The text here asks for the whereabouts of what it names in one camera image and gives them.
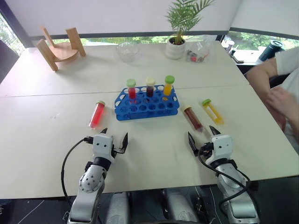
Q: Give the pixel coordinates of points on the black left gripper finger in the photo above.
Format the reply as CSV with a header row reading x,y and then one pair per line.
x,y
104,131
125,141

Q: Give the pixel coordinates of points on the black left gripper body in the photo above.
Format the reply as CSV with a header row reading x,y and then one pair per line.
x,y
118,149

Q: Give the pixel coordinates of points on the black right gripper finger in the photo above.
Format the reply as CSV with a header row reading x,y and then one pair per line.
x,y
192,143
214,131

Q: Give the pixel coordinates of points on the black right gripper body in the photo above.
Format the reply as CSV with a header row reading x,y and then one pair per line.
x,y
205,149

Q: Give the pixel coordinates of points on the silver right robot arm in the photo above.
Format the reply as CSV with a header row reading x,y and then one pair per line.
x,y
236,193

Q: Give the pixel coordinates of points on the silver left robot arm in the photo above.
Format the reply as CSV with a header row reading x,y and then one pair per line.
x,y
90,184

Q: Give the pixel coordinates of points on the red tube green cap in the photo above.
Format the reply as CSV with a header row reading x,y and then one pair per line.
x,y
132,91
97,114

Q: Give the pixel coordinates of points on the yellow tube green cap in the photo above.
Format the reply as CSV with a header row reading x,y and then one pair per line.
x,y
213,112

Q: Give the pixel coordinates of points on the dark brown tube cream cap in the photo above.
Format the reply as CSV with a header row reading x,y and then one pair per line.
x,y
192,116
150,88

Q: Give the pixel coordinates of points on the blue test tube rack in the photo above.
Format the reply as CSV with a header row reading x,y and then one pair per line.
x,y
146,108

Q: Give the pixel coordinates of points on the orange tube green cap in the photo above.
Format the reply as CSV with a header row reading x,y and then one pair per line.
x,y
168,87

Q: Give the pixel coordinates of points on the person's hand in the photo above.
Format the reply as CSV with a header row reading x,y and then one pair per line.
x,y
281,100

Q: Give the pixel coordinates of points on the clear plastic bag of parts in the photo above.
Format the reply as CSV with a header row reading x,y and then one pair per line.
x,y
198,52

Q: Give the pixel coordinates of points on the clear glass bowl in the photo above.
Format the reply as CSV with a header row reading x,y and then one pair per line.
x,y
127,52

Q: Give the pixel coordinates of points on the white cup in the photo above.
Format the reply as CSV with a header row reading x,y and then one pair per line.
x,y
229,45

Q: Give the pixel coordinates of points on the white plant pot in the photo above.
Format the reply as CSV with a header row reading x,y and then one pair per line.
x,y
175,50

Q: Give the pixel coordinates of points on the wooden stand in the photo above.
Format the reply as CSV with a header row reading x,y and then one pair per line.
x,y
61,50

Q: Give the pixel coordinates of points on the dark green bottle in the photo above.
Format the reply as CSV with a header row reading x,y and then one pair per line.
x,y
271,50

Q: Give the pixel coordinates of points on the person's white shirt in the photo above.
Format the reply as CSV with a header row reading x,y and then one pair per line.
x,y
289,63

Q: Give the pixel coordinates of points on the green palm plant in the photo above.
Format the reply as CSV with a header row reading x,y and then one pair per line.
x,y
184,16

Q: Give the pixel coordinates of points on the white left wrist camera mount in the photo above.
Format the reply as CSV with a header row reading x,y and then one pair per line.
x,y
102,145

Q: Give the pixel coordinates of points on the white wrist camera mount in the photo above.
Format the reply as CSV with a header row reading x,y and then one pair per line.
x,y
102,145
222,145

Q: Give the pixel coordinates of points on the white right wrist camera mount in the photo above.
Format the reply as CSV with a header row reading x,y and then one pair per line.
x,y
222,145

